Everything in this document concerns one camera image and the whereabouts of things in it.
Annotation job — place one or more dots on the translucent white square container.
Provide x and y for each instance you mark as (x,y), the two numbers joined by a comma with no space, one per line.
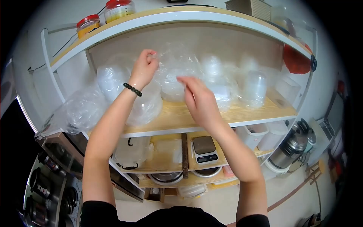
(287,89)

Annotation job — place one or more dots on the small red lid jar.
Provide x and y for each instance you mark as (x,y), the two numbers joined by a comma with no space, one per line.
(88,25)

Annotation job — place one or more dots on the red plastic bag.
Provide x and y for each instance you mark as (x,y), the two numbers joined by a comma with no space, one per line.
(296,61)

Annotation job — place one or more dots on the person's body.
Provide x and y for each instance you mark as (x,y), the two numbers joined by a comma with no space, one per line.
(175,218)

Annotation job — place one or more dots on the pink box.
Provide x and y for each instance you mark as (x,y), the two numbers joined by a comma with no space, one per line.
(228,171)

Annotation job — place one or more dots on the steel counter with pots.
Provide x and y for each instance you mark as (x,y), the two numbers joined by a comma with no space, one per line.
(54,181)

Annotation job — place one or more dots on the steel bowl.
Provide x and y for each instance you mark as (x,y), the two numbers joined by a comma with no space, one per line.
(166,178)
(207,171)

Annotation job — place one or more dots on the bagged stack of clear bowls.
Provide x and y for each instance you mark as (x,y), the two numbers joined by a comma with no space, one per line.
(144,107)

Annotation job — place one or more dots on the steel thermos jug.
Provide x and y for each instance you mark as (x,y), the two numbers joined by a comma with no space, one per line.
(289,147)

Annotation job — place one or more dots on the person's left fingers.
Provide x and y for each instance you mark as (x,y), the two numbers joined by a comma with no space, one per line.
(150,56)

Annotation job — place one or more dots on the white appliance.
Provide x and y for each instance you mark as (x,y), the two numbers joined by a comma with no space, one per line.
(330,119)

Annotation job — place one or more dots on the beige ribbed box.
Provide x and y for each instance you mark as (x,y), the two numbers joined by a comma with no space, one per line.
(249,7)

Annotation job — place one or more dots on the wooden stool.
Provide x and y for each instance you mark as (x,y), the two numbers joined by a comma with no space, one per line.
(314,171)

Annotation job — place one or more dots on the pale green kettle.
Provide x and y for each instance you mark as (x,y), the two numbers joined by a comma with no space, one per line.
(311,139)

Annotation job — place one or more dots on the bagged stack of clear cups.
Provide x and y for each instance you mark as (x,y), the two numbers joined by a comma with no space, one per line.
(255,88)

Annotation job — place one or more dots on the large red lid jar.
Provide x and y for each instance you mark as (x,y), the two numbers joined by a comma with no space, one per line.
(119,10)

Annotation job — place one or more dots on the white wooden shelf unit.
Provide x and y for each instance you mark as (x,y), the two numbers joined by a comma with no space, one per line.
(175,113)

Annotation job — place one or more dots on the person's right fingers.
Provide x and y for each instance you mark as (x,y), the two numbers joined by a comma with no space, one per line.
(190,83)

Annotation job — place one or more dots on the crumpled clear plastic bag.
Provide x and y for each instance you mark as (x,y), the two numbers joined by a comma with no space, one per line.
(82,110)

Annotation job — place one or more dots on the digital kitchen scale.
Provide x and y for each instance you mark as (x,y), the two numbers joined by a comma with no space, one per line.
(204,149)

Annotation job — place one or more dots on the person's right hand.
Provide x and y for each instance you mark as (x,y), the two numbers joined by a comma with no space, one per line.
(202,105)

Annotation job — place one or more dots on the white storage bin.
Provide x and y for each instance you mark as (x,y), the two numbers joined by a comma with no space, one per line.
(273,136)
(255,136)

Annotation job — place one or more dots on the clear bag of plastic containers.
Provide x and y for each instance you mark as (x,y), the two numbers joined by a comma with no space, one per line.
(173,85)

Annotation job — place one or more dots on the clear flat plastic box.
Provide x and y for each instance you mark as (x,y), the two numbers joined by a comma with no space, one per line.
(169,150)

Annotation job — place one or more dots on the person's left hand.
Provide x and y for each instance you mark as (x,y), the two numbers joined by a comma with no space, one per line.
(143,71)

